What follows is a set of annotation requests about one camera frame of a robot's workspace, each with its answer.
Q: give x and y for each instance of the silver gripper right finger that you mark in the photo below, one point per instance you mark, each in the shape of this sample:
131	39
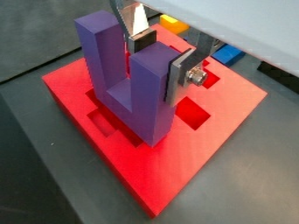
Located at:
186	68

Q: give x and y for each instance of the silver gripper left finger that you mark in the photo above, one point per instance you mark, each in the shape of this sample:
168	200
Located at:
139	34

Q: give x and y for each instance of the purple U-shaped block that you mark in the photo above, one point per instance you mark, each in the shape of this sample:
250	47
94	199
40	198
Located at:
128	81

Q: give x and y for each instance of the red slotted board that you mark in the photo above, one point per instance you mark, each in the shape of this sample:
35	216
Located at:
155	172

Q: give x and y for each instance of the yellow long bar block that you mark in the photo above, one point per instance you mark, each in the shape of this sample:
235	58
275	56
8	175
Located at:
172	24

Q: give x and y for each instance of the blue U-shaped block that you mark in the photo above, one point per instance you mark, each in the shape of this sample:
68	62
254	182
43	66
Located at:
228	55

